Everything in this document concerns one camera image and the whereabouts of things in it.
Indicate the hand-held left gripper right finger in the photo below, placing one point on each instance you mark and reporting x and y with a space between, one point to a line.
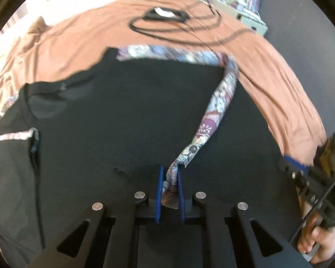
181 195

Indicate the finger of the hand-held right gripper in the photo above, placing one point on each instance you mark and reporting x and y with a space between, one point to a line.
294 163

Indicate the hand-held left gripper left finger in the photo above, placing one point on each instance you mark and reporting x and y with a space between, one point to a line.
159 192

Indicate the black garment with patterned trim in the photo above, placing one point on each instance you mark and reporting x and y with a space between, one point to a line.
114 117

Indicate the person's right hand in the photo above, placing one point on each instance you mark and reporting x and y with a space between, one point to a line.
318 240

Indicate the white nightstand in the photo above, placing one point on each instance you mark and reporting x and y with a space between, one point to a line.
251 19

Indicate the orange blanket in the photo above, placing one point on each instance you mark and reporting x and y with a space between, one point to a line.
86 33

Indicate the black white device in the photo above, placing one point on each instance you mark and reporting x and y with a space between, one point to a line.
164 14

